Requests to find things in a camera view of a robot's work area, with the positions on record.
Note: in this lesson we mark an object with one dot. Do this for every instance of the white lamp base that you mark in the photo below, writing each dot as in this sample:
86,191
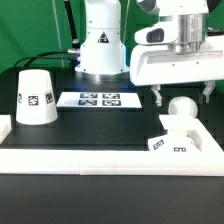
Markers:
176,139

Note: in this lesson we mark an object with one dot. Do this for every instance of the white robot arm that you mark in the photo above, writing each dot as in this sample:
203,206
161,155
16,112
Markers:
177,49

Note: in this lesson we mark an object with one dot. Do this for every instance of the white foam border frame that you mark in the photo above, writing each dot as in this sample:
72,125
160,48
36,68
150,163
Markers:
208,162

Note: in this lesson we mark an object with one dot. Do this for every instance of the white lamp bulb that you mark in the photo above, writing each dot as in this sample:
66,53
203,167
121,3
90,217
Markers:
184,106

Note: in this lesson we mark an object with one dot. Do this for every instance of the white lamp shade cone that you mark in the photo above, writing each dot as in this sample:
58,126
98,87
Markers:
35,98

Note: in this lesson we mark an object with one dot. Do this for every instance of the white marker sheet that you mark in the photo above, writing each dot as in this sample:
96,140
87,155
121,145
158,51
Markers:
98,100

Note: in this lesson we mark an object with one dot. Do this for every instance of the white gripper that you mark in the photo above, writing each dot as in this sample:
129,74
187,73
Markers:
155,64

